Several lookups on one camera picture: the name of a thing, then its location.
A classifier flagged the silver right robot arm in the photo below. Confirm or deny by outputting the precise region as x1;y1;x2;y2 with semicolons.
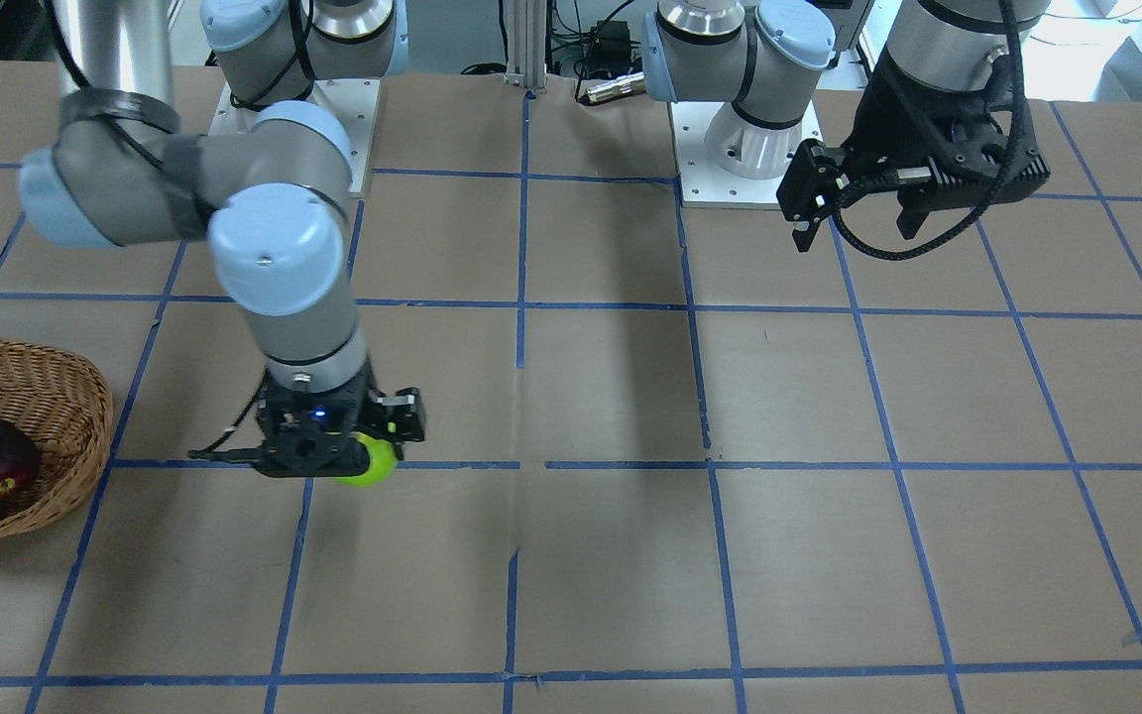
21;1;734;486

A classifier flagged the woven wicker basket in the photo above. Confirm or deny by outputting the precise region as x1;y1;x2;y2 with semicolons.
0;338;115;539

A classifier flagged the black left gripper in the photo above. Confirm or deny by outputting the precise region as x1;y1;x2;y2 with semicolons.
777;53;1051;252

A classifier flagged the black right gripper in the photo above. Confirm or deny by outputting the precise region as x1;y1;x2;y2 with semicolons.
257;366;426;478

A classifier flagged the green apple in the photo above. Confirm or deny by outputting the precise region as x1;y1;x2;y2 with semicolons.
332;432;400;488

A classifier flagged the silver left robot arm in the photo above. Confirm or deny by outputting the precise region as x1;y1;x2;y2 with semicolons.
640;1;1051;260

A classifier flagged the silver metal connector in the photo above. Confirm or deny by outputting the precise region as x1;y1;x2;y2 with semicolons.
576;72;646;107

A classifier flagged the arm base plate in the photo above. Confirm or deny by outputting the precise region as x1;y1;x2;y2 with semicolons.
669;101;822;209
206;79;381;196

